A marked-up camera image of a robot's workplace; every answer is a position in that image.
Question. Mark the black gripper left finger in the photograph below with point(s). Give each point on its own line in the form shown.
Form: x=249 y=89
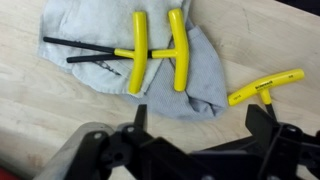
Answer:
x=145 y=157

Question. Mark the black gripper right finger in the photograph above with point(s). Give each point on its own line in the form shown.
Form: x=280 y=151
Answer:
x=273 y=151

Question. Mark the grey metal cylinder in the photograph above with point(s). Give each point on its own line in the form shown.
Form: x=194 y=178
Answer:
x=63 y=156

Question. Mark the grey white cloth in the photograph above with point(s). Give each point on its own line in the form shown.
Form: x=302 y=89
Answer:
x=109 y=23

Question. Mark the long yellow T-handle hex key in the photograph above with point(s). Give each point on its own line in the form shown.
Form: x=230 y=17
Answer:
x=262 y=86

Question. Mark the yellow T-handle key on cloth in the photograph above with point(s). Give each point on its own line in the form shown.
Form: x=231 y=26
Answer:
x=139 y=54

